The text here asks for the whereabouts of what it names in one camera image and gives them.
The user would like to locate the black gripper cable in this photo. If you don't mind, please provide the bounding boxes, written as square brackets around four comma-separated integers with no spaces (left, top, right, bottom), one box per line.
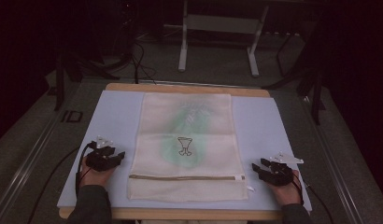
[26,141,98,224]
[291,172,335,224]

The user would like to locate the black floor cables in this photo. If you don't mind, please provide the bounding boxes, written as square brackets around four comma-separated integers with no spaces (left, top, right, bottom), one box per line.
[129,39,157,85]

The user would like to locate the person's left hand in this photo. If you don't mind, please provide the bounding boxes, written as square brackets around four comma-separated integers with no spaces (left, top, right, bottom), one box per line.
[78,158,116,189]

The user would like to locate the metal floor rail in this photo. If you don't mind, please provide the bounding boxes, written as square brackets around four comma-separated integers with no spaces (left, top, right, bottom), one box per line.
[301,95,365,224]
[0,102,66,224]

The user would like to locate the black stand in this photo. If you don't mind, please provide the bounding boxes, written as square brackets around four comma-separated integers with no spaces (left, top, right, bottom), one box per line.
[53,50,121,112]
[262,31,327,126]

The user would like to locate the black floor bracket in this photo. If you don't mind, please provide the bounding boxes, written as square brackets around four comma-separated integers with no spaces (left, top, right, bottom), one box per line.
[61,109,84,123]

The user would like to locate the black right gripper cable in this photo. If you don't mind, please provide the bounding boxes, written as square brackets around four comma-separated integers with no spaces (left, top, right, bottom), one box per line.
[291,172,335,224]

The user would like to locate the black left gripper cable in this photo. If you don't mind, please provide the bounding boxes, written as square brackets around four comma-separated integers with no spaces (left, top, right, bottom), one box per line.
[26,141,98,224]

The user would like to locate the white mesh laundry bag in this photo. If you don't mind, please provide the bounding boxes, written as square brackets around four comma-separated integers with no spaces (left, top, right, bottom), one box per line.
[126,91,255,202]

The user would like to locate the person's right hand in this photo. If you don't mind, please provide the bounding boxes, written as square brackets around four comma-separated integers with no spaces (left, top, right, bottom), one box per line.
[267,169,303,207]

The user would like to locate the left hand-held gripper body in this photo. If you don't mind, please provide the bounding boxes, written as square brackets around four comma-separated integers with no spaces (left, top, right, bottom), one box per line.
[85,135,119,172]

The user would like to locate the white metal stand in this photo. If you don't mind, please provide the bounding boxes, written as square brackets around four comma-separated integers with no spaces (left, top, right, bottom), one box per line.
[163,0,270,78]

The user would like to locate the wooden table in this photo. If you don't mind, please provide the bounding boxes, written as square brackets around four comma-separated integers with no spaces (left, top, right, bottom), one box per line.
[58,82,285,221]

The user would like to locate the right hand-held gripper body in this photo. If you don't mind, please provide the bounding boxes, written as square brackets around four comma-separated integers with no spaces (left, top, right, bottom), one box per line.
[262,151,305,187]

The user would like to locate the green garment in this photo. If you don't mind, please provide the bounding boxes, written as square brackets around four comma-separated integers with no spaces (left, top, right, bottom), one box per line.
[161,102,213,170]

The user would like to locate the light blue table mat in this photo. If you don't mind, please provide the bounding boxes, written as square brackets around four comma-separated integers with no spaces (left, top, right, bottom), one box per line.
[56,90,313,213]

